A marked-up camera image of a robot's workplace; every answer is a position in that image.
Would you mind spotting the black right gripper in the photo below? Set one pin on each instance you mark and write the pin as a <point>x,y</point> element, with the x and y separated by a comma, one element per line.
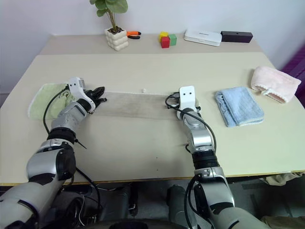
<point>175,98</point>

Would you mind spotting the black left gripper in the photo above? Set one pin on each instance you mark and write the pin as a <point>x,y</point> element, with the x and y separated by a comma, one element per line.
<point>91,96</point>

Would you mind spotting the beige grey towel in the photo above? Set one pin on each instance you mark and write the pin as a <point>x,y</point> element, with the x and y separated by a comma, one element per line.
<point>138,106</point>

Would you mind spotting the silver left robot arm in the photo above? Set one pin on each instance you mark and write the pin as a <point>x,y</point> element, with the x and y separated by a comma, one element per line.
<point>45,164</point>

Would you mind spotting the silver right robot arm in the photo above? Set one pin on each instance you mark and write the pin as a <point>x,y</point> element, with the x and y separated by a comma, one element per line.
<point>202,140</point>

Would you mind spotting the light green towel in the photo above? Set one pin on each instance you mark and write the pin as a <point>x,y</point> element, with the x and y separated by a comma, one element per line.
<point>45,102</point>

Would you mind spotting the folded light blue towel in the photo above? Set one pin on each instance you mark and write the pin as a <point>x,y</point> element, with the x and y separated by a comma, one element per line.
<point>239,107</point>

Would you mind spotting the folded pink towel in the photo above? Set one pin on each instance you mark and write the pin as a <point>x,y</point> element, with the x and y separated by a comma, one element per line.
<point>276,82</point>

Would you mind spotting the red toy block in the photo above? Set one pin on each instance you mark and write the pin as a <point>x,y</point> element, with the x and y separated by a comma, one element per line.
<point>165,42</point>

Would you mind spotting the white bubble plant pot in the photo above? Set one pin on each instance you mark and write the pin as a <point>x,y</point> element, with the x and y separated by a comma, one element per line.
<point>117,39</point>

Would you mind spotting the green toy block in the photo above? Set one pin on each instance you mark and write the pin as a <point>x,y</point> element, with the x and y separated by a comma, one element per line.
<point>173,40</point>

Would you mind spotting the yellow toy block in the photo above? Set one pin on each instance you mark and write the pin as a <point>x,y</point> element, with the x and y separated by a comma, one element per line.
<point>163,34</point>

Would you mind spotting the flat white box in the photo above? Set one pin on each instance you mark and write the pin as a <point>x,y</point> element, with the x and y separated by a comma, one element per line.
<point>202,37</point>

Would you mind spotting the long black box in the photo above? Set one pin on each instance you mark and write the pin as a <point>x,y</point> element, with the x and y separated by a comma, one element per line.
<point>237,37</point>

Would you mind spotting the green leafy plant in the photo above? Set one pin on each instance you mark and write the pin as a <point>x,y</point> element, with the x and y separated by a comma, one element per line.
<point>112,7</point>

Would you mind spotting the dark grey rounded shape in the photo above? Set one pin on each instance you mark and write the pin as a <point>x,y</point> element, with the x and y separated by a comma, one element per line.
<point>177,205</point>

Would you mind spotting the beige crumpled cloth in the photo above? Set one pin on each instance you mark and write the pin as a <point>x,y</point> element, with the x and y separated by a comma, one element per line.
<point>283,178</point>

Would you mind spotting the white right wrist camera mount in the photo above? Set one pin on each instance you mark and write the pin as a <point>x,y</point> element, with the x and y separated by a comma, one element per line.
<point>187,97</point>

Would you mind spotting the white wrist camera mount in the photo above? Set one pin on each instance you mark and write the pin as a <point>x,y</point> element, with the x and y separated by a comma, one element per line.
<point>76,88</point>
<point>187,97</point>

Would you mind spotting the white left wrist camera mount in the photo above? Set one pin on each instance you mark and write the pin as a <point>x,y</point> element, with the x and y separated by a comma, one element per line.
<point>76,88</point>

